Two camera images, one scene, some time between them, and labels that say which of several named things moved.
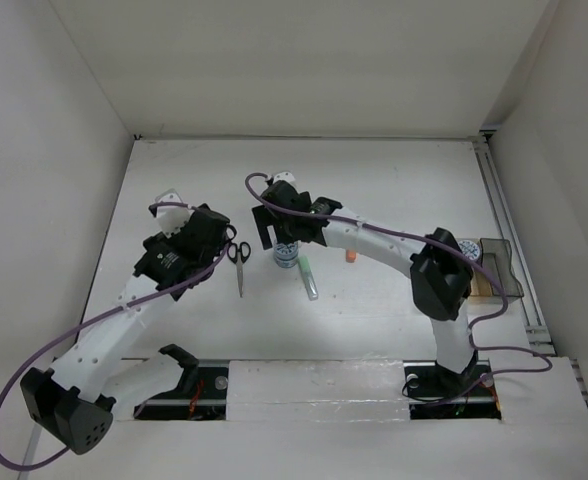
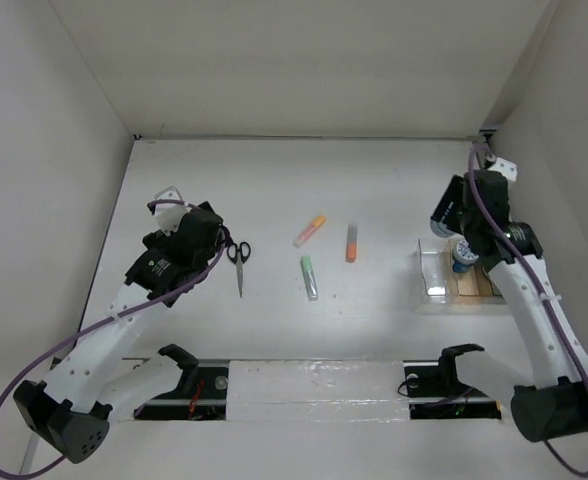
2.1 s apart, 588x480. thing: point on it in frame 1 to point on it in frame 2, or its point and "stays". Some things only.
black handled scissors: (239, 254) stays
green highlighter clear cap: (308, 278) stays
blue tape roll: (286, 254) to (441, 230)
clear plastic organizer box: (479, 286) stays
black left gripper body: (182, 230) stays
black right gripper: (265, 218) to (454, 192)
